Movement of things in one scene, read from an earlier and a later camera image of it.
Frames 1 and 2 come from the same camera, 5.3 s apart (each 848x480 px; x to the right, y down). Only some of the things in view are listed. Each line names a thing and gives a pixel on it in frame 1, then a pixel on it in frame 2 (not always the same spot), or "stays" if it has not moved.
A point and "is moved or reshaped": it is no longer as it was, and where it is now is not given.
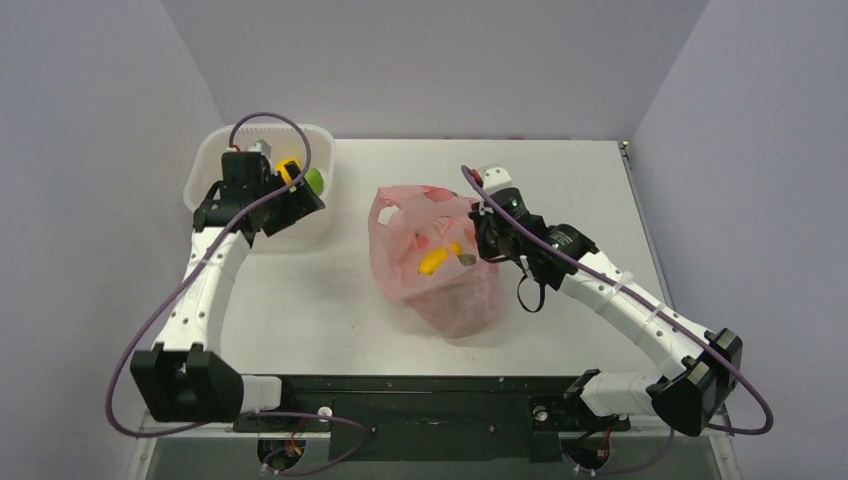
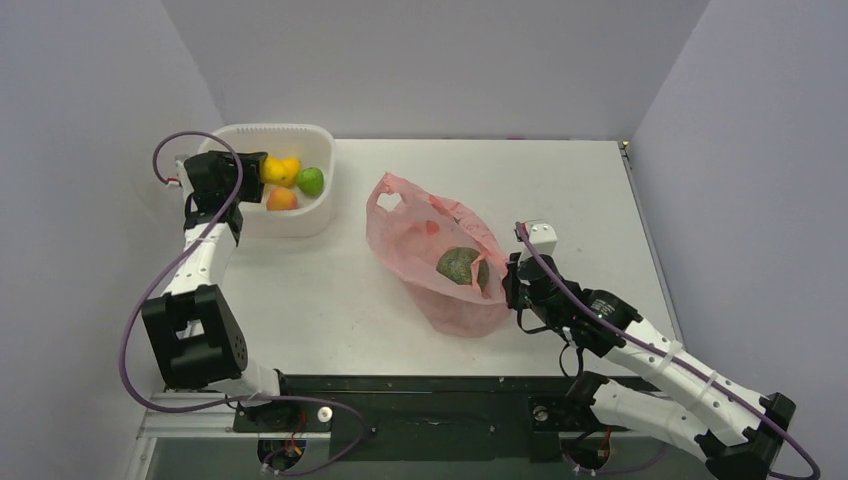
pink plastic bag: x=408 y=221 is moved or reshaped
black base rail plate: x=433 y=418 stays
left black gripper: x=300 y=204 to x=252 y=165
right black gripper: x=490 y=240 to x=513 y=282
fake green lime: x=315 y=179 stays
